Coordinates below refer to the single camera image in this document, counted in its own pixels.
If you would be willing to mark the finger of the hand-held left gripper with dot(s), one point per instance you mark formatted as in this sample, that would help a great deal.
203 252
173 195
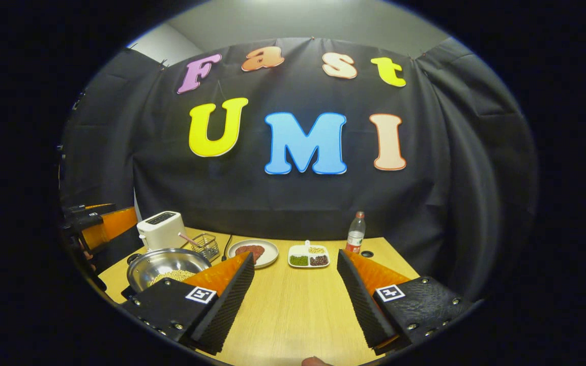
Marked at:
87 222
89 210

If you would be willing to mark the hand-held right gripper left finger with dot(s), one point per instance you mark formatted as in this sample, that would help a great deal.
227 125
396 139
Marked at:
227 315

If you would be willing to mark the white round plate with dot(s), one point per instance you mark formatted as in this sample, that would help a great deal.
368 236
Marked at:
271 251

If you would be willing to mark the white toaster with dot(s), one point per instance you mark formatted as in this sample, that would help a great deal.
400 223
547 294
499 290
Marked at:
160 231

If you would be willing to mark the green mung beans pile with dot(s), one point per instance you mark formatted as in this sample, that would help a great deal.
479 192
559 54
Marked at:
299 260

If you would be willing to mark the small pale beans pile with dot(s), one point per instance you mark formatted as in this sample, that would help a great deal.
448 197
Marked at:
316 250

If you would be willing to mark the raw red meat piece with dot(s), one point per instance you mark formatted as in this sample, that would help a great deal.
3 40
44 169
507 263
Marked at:
257 250
243 251

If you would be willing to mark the dark red beans pile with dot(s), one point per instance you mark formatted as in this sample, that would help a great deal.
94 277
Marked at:
319 261

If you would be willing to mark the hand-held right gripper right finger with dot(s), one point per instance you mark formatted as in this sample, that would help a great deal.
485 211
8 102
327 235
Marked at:
361 310

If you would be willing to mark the plastic water bottle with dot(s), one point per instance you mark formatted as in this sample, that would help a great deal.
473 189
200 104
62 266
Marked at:
355 239

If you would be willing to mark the pink stick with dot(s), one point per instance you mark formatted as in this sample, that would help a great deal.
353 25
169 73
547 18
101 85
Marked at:
186 238

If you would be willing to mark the white divided dish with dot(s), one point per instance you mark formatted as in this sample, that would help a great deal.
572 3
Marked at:
295 250

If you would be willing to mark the stainless steel pot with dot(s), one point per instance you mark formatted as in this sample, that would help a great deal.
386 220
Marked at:
155 267

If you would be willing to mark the pile of soybeans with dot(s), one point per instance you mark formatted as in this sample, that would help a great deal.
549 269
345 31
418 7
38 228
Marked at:
173 276

